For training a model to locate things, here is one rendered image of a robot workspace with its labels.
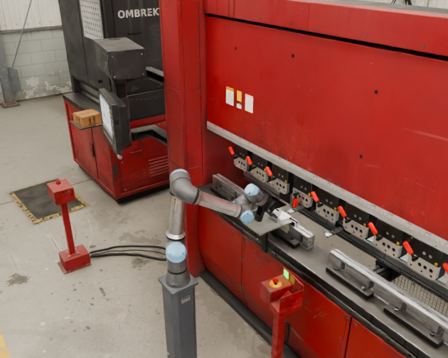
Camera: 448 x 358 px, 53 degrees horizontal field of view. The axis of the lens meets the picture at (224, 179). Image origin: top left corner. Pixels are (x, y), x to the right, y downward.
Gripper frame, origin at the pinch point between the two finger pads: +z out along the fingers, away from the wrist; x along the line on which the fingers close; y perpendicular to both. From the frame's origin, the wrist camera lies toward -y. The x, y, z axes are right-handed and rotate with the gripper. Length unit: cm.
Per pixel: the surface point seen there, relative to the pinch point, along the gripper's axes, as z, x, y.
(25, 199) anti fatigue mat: 17, 314, -130
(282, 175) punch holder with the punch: -18.4, 0.2, 22.2
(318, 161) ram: -34, -28, 35
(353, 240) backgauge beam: 27, -39, 18
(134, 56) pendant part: -93, 102, 29
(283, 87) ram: -60, 4, 58
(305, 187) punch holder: -18.8, -19.6, 21.9
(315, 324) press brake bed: 32, -47, -37
